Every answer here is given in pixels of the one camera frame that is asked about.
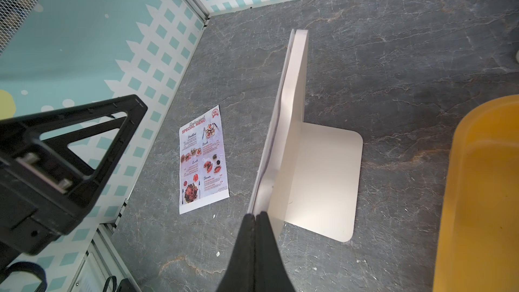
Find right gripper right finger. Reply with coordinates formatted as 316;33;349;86
256;212;295;292

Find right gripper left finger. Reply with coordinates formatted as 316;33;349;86
216;214;255;291

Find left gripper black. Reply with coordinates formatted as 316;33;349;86
1;95;147;268

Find pink dessert menu card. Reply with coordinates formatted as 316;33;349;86
178;105;230;214

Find white acrylic menu holder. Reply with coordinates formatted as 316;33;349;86
248;30;363;242

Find yellow plastic tray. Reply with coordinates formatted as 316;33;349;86
433;95;518;291

